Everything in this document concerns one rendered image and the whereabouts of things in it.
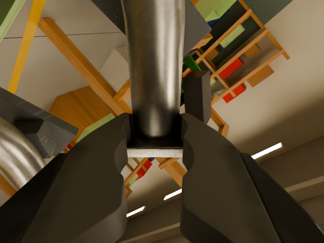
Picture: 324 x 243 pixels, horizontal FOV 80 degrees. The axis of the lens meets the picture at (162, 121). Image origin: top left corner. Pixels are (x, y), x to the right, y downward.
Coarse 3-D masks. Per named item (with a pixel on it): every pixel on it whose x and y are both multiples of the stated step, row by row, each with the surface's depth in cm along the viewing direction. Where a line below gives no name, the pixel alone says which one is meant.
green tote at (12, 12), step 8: (0, 0) 23; (8, 0) 23; (16, 0) 23; (24, 0) 23; (0, 8) 23; (8, 8) 23; (16, 8) 23; (0, 16) 24; (8, 16) 24; (0, 24) 24; (8, 24) 24; (0, 32) 25; (0, 40) 26
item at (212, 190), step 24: (192, 120) 11; (192, 144) 9; (216, 144) 9; (192, 168) 8; (216, 168) 8; (240, 168) 8; (192, 192) 7; (216, 192) 7; (240, 192) 7; (192, 216) 6; (216, 216) 6; (240, 216) 6; (264, 216) 6; (192, 240) 7; (216, 240) 6; (240, 240) 5; (264, 240) 5
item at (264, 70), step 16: (240, 0) 440; (240, 32) 469; (208, 48) 505; (256, 48) 471; (208, 64) 525; (224, 64) 507; (240, 64) 500; (240, 80) 507; (256, 80) 499; (224, 96) 549
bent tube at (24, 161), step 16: (0, 128) 15; (16, 128) 16; (0, 144) 15; (16, 144) 16; (32, 144) 17; (0, 160) 15; (16, 160) 16; (32, 160) 17; (16, 176) 16; (32, 176) 17
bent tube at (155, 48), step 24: (144, 0) 8; (168, 0) 8; (144, 24) 9; (168, 24) 9; (144, 48) 9; (168, 48) 9; (144, 72) 10; (168, 72) 10; (144, 96) 10; (168, 96) 10; (144, 120) 11; (168, 120) 11; (144, 144) 12; (168, 144) 12
